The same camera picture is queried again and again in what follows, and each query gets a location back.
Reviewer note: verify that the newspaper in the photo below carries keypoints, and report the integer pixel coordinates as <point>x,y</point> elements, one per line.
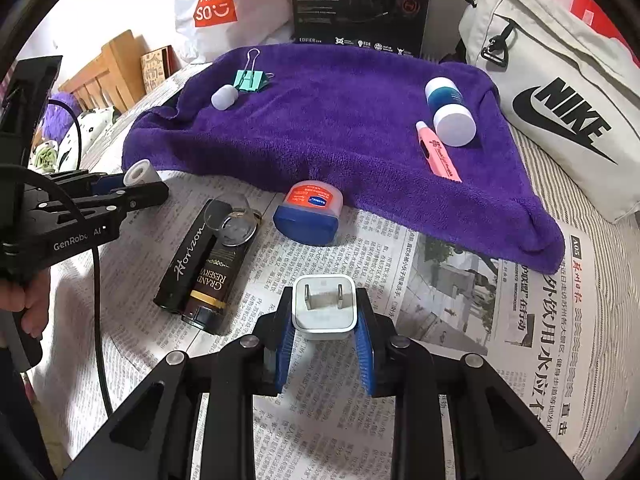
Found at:
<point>450,335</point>

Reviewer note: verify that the pink highlighter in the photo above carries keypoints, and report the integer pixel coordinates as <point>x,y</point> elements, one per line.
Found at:
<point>440,157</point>

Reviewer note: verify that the pink jar blue lid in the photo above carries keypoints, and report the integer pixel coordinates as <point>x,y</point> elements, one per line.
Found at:
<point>305,220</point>

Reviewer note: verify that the white tape roll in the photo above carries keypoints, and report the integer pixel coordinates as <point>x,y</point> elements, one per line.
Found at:
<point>142,170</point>

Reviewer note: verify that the grey waist bag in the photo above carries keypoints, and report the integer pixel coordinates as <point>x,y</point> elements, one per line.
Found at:
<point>550,60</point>

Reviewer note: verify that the brown patterned box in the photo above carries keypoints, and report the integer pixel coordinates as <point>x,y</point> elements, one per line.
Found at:
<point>155,67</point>

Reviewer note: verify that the blue white bottle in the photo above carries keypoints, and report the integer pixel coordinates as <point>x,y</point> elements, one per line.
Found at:
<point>452,125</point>

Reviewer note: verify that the black headset box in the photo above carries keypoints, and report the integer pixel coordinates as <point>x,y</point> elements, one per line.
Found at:
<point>325,20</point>

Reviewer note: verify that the person's left hand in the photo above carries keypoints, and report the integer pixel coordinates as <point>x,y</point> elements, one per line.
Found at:
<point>37,305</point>

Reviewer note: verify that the wooden cabinet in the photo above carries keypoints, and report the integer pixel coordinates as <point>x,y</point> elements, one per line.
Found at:
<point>115,65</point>

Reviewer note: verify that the purple towel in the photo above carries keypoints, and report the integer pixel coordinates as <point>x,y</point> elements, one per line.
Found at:
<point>350,110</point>

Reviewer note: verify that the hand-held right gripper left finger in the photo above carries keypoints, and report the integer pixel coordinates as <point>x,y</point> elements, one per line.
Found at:
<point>284,355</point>

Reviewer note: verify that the small translucent white bottle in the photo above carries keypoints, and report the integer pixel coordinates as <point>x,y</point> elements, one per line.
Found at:
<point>223,97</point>

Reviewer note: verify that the clear round cap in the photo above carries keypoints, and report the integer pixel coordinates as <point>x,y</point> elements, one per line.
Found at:
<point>235,230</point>

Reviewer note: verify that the white charger plug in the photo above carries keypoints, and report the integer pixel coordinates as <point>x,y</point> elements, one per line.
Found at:
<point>325,317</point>

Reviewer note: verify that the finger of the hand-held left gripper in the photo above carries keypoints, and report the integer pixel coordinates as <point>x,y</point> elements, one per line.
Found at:
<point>145,196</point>
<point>107,182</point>

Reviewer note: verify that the white plastic shopping bag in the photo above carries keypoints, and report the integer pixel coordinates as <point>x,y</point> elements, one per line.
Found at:
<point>260,10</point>

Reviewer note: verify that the mint green binder clip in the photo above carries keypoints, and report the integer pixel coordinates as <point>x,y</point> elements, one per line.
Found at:
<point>248,81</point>

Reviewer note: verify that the purple plush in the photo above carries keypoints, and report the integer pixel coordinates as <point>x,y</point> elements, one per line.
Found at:
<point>62,110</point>

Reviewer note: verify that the black tube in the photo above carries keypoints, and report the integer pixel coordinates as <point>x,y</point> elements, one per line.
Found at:
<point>180,270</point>

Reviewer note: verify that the white dotted cloth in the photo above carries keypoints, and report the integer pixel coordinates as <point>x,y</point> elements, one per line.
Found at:
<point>95,125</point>

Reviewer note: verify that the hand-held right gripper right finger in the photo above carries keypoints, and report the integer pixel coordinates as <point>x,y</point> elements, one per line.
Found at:
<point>364,360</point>

